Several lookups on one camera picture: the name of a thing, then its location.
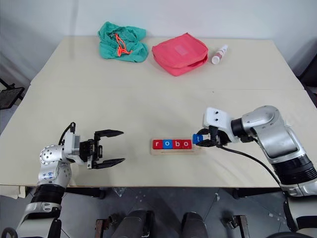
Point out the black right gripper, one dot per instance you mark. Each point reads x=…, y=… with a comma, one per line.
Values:
x=220, y=138

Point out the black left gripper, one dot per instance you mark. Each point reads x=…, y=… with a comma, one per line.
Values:
x=89, y=151

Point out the blue letter tile t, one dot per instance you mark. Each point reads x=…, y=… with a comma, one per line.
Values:
x=196, y=139

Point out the red letter tile o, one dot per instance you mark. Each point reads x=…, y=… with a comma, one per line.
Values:
x=186, y=144

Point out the red letter tile b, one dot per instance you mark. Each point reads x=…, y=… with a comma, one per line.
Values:
x=177, y=144

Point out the wooden letter tile rack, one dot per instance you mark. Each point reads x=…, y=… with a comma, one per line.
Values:
x=173, y=152

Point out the blue letter tile o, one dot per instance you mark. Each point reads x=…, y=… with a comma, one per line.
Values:
x=167, y=144

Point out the red letter tile r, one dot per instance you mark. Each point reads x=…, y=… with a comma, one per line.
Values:
x=157, y=144

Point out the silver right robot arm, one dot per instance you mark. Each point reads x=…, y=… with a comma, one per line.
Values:
x=267, y=119

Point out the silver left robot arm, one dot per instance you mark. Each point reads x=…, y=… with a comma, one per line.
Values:
x=50, y=155

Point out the clear plastic scrap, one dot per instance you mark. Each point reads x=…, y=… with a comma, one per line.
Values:
x=119, y=191

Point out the dark grey rounded shape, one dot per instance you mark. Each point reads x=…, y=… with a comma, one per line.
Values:
x=136, y=224
x=194, y=225

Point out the white bottle with pink label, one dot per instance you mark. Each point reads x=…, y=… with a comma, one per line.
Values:
x=218, y=57

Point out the pink zip pouch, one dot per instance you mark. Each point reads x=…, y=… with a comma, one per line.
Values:
x=171, y=55

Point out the black metal stand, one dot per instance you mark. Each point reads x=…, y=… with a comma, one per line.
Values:
x=8, y=96

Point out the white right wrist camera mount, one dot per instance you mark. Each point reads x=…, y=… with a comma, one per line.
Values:
x=218, y=119

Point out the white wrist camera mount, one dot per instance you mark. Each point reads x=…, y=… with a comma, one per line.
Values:
x=218, y=119
x=71, y=145

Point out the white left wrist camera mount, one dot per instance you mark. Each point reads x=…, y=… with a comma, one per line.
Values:
x=71, y=145

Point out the rusty metal bracket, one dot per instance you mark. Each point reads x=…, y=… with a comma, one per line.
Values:
x=239, y=225
x=102, y=226

